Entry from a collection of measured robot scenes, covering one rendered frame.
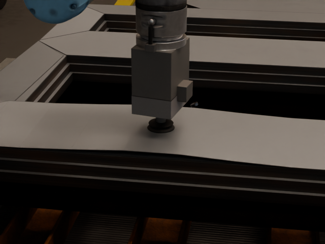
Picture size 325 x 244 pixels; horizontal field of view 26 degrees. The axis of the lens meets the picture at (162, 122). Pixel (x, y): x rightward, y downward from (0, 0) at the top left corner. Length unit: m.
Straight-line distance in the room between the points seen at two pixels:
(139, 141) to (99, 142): 0.06
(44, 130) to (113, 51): 0.42
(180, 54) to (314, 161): 0.25
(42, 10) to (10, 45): 3.65
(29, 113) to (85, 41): 0.41
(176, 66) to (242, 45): 0.52
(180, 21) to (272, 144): 0.23
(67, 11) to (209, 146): 0.31
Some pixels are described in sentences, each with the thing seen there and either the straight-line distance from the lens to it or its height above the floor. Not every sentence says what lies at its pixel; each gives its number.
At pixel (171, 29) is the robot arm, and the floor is 1.04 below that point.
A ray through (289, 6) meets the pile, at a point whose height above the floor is 0.85.
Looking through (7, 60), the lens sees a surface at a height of 0.68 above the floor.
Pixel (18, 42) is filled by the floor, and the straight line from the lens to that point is 4.60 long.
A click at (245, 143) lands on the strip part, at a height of 0.87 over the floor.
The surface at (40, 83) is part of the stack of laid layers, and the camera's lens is 1.33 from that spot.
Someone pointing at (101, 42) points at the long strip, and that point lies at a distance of 1.56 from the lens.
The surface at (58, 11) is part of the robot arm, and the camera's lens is 0.89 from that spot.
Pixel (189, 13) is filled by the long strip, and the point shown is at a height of 0.87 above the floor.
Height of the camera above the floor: 1.32
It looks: 24 degrees down
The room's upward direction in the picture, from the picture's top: straight up
